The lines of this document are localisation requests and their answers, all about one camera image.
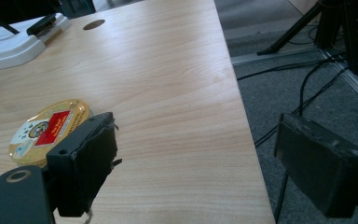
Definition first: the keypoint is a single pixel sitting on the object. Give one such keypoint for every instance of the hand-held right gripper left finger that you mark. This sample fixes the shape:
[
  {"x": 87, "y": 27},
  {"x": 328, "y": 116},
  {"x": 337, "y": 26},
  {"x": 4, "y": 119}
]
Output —
[{"x": 80, "y": 168}]

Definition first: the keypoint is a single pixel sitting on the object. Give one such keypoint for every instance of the black bar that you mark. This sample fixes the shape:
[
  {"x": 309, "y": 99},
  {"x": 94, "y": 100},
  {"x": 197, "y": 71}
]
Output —
[{"x": 0, "y": 24}]

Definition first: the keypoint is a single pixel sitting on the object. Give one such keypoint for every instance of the black tripod stand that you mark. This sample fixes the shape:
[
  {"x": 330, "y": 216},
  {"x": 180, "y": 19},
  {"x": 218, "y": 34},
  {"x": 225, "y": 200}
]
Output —
[{"x": 351, "y": 28}]

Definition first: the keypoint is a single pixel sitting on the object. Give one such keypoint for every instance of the black flat device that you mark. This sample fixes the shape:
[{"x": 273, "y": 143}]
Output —
[{"x": 41, "y": 25}]

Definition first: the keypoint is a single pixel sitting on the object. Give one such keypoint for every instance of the white plastic base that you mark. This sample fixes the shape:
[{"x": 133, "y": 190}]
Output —
[{"x": 9, "y": 49}]

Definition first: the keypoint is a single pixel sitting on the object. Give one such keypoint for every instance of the round gold tin red label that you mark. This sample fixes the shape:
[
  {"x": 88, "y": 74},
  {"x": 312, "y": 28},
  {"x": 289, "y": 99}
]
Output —
[{"x": 43, "y": 130}]

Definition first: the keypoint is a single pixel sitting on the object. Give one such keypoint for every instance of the metal floor rail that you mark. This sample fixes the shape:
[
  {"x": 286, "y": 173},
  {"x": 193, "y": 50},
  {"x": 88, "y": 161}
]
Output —
[{"x": 354, "y": 79}]

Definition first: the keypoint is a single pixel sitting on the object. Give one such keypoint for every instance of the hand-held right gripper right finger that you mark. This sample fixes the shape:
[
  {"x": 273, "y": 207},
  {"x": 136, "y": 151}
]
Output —
[{"x": 320, "y": 168}]

